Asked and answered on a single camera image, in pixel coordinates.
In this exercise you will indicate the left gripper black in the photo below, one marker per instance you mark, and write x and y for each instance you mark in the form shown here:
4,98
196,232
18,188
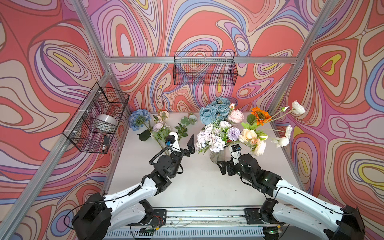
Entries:
187,153

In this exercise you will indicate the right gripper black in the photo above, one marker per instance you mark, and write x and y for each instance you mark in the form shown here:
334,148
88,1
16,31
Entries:
229,165

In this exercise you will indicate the lilac pink hydrangea stem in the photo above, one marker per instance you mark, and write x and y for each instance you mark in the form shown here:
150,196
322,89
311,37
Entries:
216,136

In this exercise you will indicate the pale blue rose stem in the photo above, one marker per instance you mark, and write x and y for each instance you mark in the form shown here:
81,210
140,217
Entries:
182,127

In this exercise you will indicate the clear glass vase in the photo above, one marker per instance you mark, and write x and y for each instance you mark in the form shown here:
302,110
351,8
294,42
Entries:
220,156

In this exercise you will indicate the cream white flower spray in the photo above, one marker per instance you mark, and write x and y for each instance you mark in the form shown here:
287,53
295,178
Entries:
256,137

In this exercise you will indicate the orange gerbera flower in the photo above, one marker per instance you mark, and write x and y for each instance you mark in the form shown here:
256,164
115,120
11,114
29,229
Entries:
258,117

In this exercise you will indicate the pink peony flower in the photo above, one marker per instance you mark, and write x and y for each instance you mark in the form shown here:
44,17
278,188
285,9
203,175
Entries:
235,116

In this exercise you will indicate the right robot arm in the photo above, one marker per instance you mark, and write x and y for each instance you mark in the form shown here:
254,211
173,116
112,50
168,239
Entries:
287,204

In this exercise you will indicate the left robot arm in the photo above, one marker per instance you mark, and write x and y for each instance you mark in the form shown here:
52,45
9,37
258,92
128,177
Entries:
126,201

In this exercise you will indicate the blue hydrangea flower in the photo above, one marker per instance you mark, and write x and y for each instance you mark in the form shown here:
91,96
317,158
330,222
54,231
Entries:
140,119

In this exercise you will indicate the white tape roll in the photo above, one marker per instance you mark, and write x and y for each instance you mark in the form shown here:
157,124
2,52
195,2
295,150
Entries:
105,124

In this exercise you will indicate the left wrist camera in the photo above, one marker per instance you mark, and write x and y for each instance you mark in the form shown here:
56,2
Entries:
172,142

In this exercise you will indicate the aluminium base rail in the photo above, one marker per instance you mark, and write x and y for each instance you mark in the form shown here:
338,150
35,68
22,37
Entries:
207,222

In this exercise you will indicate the black wire basket back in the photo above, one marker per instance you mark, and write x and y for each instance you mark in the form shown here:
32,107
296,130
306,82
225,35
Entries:
205,68

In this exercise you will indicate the black wire basket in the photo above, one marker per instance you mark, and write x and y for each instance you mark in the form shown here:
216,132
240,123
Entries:
205,68
80,130

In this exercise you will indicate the black wire basket left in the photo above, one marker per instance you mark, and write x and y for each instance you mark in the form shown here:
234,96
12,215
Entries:
80,130

